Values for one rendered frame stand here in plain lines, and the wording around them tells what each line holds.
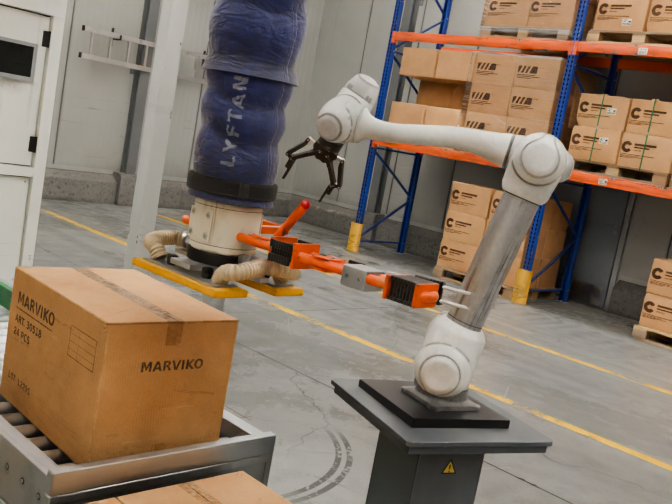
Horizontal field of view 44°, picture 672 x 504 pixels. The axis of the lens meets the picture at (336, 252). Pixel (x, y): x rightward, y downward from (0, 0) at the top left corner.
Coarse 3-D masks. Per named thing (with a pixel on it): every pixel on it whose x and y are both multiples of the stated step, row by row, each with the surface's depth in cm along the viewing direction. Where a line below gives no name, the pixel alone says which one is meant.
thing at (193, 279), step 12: (144, 264) 205; (156, 264) 205; (168, 264) 205; (168, 276) 199; (180, 276) 196; (192, 276) 196; (204, 276) 196; (192, 288) 193; (204, 288) 190; (216, 288) 190; (228, 288) 192; (240, 288) 194
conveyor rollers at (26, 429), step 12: (0, 312) 340; (0, 324) 322; (0, 336) 306; (0, 348) 295; (0, 360) 286; (0, 372) 270; (0, 396) 251; (0, 408) 242; (12, 408) 245; (12, 420) 236; (24, 420) 238; (24, 432) 229; (36, 432) 232; (36, 444) 223; (48, 444) 225; (48, 456) 216; (60, 456) 218
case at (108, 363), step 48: (48, 288) 228; (96, 288) 236; (144, 288) 247; (48, 336) 227; (96, 336) 207; (144, 336) 211; (192, 336) 221; (0, 384) 251; (48, 384) 226; (96, 384) 206; (144, 384) 214; (192, 384) 224; (48, 432) 225; (96, 432) 208; (144, 432) 217; (192, 432) 228
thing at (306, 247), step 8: (272, 240) 189; (280, 240) 192; (288, 240) 194; (296, 240) 196; (272, 248) 190; (280, 248) 187; (288, 248) 185; (296, 248) 185; (304, 248) 187; (312, 248) 189; (272, 256) 189; (280, 256) 187; (288, 256) 186; (296, 256) 186; (288, 264) 186; (296, 264) 187; (304, 264) 188
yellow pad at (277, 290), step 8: (240, 280) 210; (248, 280) 208; (272, 280) 209; (256, 288) 206; (264, 288) 204; (272, 288) 202; (280, 288) 203; (288, 288) 205; (296, 288) 207; (280, 296) 203
